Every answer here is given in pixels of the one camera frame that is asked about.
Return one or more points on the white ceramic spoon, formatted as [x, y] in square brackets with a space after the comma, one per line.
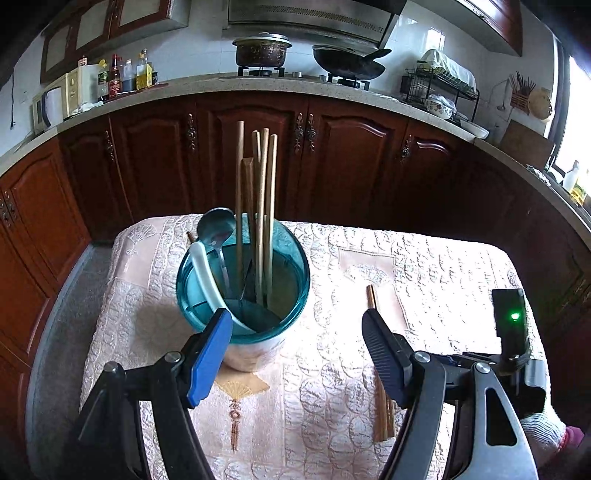
[208, 287]

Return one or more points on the floral white utensil holder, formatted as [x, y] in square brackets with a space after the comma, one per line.
[249, 351]

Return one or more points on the white microwave appliance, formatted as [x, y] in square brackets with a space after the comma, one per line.
[65, 97]

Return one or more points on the metal spoon pink handle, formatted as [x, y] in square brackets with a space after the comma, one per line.
[213, 229]

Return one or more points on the sauce bottle red label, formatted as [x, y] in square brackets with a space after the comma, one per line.
[114, 78]

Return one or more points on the range hood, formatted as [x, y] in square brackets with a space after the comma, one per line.
[366, 22]

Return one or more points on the dish drying rack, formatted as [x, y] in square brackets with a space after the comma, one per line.
[435, 73]

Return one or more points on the black wok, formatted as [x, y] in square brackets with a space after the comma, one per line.
[341, 62]

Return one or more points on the wooden chopstick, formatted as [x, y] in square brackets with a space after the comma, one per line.
[390, 417]
[381, 420]

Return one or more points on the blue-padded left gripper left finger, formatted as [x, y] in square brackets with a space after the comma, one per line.
[205, 358]

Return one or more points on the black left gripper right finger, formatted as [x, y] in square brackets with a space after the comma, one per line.
[391, 356]

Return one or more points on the oil bottle yellow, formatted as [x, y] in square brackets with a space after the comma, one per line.
[143, 71]

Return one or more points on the white gloved hand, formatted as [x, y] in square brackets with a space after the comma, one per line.
[548, 437]

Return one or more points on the dark wood kitchen cabinets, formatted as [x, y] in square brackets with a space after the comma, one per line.
[340, 162]

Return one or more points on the cooking pot with lid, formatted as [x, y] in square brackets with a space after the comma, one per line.
[263, 50]

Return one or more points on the upper wall cabinets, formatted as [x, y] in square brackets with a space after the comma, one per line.
[90, 28]

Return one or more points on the wooden cutting board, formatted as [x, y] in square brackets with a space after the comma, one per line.
[526, 146]

